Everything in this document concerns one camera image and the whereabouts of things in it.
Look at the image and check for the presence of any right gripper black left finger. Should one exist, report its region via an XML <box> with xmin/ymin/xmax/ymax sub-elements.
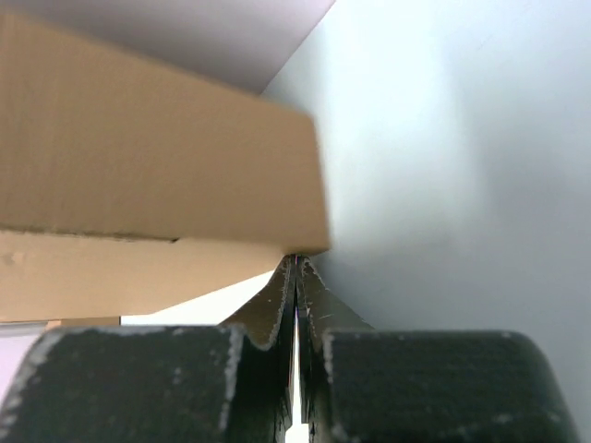
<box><xmin>1</xmin><ymin>256</ymin><xmax>296</xmax><ymax>443</ymax></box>

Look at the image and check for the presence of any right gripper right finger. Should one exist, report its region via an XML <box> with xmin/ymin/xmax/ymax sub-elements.
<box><xmin>295</xmin><ymin>257</ymin><xmax>580</xmax><ymax>442</ymax></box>

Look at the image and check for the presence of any cardboard box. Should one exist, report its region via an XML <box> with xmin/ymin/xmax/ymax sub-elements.
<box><xmin>1</xmin><ymin>10</ymin><xmax>331</xmax><ymax>322</ymax></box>

